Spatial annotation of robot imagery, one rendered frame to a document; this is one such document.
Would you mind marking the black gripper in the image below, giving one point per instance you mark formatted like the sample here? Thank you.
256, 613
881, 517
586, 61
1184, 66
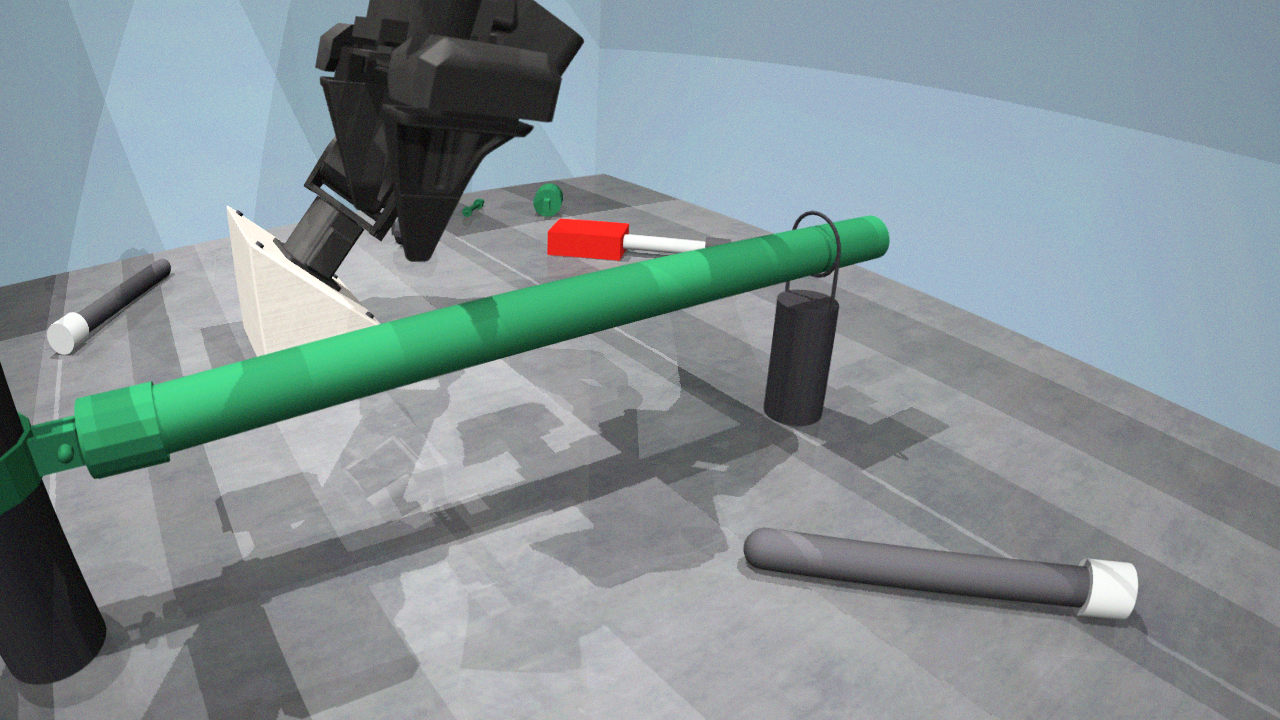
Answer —
471, 95

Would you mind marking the green open-top cup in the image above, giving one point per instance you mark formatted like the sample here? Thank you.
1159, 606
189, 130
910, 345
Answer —
111, 433

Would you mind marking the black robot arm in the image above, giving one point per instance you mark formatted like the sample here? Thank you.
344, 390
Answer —
328, 230

